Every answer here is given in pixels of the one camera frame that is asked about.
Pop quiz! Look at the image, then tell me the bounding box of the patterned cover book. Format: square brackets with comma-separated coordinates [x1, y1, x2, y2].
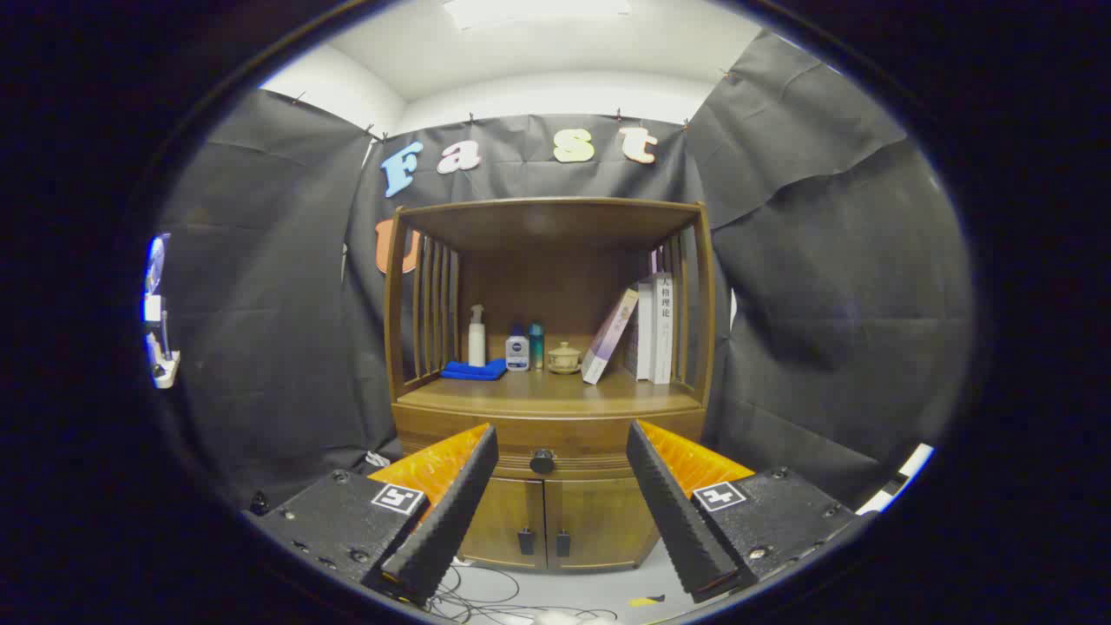
[623, 299, 641, 378]

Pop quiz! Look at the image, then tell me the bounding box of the purple cover book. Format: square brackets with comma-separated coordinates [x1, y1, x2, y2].
[581, 288, 641, 385]

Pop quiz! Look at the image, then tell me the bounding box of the wooden cabinet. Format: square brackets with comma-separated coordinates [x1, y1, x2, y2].
[383, 197, 718, 572]

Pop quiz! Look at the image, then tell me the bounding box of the wooden cabinet door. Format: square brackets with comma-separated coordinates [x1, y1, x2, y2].
[545, 476, 661, 572]
[457, 476, 549, 571]

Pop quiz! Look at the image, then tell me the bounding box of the tangle of black cables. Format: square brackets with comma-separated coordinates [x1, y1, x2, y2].
[430, 560, 621, 625]

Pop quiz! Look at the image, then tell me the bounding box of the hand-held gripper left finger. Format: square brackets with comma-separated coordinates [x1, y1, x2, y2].
[246, 423, 500, 606]

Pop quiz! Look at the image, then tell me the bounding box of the white stand device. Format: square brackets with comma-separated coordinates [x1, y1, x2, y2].
[141, 233, 181, 390]

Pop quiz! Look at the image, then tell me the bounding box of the wooden countertop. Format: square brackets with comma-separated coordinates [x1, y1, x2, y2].
[397, 365, 702, 416]

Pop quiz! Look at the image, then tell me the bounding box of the white book black lettering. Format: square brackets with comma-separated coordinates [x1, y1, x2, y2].
[652, 272, 675, 385]

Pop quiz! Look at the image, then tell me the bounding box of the wooden drawer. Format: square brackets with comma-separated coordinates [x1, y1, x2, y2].
[392, 404, 706, 480]

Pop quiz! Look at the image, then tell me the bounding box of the plain white book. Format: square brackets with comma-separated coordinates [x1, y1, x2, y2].
[636, 280, 655, 382]

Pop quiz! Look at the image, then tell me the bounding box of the blue cloth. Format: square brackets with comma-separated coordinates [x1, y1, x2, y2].
[439, 359, 508, 382]

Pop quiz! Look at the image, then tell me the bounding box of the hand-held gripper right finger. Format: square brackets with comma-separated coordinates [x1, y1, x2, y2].
[626, 419, 878, 604]

